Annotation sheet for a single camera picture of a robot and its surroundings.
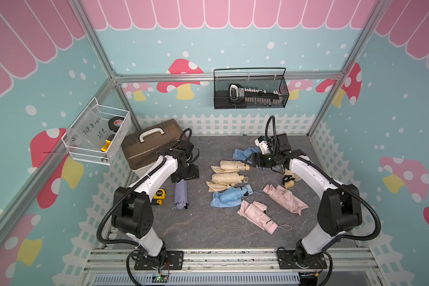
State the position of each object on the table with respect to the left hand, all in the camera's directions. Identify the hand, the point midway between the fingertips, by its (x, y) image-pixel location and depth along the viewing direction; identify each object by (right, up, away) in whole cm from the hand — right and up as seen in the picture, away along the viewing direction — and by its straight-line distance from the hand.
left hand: (188, 180), depth 86 cm
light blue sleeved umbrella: (+22, -9, +3) cm, 24 cm away
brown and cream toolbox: (-23, +14, -1) cm, 27 cm away
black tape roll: (-32, +27, -6) cm, 43 cm away
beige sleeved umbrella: (+21, +6, +14) cm, 26 cm away
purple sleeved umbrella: (-5, -8, +4) cm, 10 cm away
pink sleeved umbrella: (+32, -15, -3) cm, 35 cm away
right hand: (+30, +9, +1) cm, 32 cm away
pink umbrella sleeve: (+47, -9, 0) cm, 48 cm away
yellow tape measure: (-16, -9, +5) cm, 19 cm away
